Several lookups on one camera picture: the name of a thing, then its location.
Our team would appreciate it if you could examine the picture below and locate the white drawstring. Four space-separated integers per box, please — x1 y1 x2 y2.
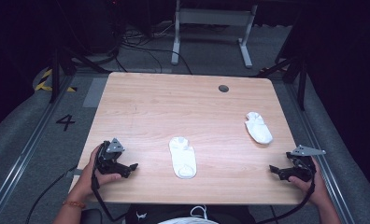
189 204 208 220

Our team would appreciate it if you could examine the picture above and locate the thin black cable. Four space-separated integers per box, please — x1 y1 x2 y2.
24 165 80 224

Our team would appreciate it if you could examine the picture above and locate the white metal desk frame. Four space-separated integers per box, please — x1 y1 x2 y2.
170 0 260 69

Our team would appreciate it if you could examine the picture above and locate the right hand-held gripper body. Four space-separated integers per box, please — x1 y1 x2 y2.
280 144 327 183

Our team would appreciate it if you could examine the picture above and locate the person's left hand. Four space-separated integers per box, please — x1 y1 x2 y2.
74 144 122 203

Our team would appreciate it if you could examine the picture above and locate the person's right hand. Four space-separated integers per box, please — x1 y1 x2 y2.
288 157 331 208

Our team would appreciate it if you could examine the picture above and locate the white ankle sock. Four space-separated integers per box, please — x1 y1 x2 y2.
168 135 198 180
244 111 274 146

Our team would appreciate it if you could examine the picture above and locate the grey floor tape patch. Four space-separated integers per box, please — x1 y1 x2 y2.
82 77 109 109

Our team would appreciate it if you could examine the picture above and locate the black metal stand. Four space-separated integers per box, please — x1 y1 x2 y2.
256 18 309 112
48 46 112 105

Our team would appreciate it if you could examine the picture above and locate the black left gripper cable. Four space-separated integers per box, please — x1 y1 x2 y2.
91 169 128 223

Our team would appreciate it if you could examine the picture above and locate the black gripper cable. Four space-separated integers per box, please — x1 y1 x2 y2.
256 174 318 224
91 169 128 223

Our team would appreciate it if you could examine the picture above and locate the orange bead bracelet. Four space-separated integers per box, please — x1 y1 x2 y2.
62 200 87 210

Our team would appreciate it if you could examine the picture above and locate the yellow and black floor tape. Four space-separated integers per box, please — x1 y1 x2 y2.
34 68 78 93

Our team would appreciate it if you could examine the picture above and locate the metal floor rail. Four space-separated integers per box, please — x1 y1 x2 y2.
0 74 76 220
284 82 357 224

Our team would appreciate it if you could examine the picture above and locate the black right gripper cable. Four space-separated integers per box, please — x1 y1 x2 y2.
256 174 318 224

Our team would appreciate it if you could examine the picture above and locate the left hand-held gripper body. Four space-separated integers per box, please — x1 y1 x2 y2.
94 137 127 175

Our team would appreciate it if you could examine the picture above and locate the person's dark clothing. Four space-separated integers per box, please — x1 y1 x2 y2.
124 203 258 224

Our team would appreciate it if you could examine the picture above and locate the black floor cable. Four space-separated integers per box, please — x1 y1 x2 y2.
115 29 194 76

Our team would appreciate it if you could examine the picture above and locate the black rounded object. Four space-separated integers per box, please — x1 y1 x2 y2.
79 208 104 224

